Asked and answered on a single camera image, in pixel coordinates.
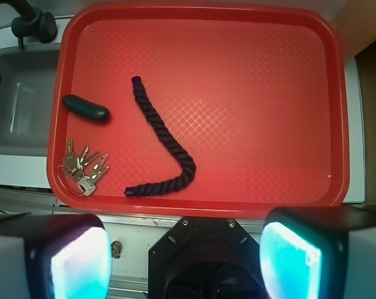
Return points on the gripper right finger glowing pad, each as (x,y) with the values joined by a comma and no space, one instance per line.
(319,252)

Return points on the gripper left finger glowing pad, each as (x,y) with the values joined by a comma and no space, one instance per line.
(54,256)

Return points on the silver keys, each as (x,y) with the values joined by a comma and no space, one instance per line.
(79,174)

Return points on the grey toy sink basin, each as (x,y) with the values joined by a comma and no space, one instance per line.
(26,94)

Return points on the dark green toy pickle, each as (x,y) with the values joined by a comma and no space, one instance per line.
(85,108)

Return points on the red plastic tray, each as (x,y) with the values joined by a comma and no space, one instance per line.
(216,110)

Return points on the grey toy faucet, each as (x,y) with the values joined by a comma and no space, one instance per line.
(31,22)

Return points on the black octagonal mount plate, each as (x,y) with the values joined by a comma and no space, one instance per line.
(205,258)

